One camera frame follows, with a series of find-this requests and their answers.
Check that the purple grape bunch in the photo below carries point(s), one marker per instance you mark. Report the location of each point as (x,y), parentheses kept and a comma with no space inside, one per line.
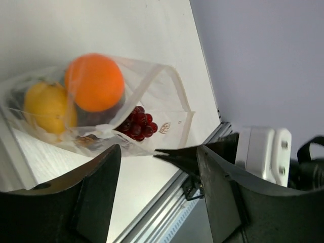
(139,125)

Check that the clear zip top bag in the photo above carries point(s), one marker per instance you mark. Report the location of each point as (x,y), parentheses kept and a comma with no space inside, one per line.
(156,87)

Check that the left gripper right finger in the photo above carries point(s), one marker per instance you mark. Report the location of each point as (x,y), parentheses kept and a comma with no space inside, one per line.
(245,208)

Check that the white slotted cable duct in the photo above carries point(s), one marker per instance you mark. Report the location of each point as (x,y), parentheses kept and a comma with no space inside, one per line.
(177,222)

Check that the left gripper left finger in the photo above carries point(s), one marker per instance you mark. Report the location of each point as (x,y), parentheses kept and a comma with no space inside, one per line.
(75,207)

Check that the orange fruit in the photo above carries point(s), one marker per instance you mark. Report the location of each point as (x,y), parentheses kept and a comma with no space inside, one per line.
(95,82)

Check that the yellow lemon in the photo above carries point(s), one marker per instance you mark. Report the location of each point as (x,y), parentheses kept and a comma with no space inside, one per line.
(48,107)

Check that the aluminium rail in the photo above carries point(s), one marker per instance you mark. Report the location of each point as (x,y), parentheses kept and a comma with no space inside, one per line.
(149,200)

